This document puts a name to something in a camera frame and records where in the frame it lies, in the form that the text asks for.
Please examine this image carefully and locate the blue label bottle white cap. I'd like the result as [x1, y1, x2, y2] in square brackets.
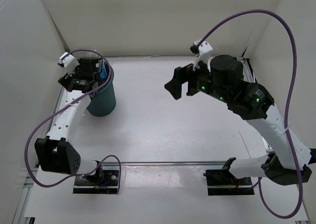
[98, 58, 108, 81]

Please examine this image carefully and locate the dark green plastic bin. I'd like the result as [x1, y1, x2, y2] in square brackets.
[87, 61, 116, 117]

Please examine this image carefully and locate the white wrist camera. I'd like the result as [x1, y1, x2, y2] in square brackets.
[57, 52, 79, 76]
[190, 39, 213, 71]

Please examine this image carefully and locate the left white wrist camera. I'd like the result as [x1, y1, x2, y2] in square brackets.
[57, 52, 79, 76]

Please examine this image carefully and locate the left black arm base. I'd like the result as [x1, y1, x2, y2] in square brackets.
[73, 163, 120, 194]

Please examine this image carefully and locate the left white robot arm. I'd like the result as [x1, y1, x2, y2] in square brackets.
[35, 57, 104, 185]

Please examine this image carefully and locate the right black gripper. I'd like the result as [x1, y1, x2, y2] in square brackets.
[164, 55, 231, 104]

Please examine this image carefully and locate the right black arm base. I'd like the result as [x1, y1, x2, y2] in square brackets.
[203, 170, 254, 196]

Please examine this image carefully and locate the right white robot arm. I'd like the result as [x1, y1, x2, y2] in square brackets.
[164, 55, 298, 186]

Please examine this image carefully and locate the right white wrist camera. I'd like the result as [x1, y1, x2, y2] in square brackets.
[190, 39, 213, 71]

